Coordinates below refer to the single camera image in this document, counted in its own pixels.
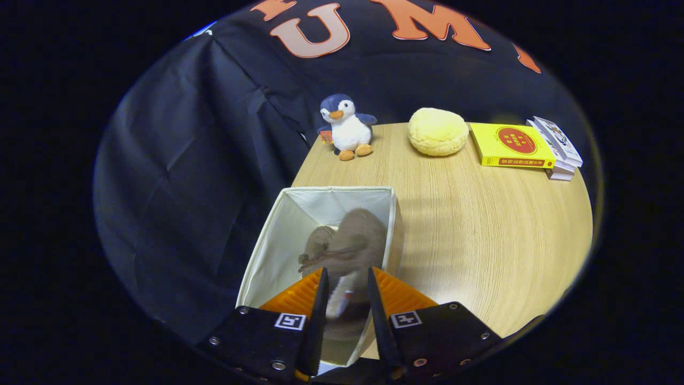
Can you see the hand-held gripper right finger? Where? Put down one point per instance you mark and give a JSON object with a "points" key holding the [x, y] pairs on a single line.
{"points": [[382, 326]]}

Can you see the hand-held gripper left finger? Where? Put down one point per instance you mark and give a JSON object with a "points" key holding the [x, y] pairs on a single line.
{"points": [[316, 326]]}

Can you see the brown fuzzy shoe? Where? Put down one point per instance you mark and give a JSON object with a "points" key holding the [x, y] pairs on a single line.
{"points": [[318, 243], [363, 235]]}

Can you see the beige fabric storage box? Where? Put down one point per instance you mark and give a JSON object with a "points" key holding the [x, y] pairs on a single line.
{"points": [[278, 251]]}

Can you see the black backdrop cloth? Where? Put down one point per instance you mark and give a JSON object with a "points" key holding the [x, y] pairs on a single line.
{"points": [[187, 187]]}

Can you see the blue white penguin plush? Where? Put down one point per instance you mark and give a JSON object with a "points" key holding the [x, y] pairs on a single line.
{"points": [[348, 128]]}

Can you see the yellow round plush bun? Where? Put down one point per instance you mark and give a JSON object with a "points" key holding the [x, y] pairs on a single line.
{"points": [[438, 132]]}

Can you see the yellow book with red circle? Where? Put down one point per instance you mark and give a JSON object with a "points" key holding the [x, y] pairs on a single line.
{"points": [[510, 144]]}

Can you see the plain white book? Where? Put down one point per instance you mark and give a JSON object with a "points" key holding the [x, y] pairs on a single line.
{"points": [[561, 172]]}

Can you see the white illustrated book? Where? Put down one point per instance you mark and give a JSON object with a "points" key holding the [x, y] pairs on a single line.
{"points": [[558, 140]]}

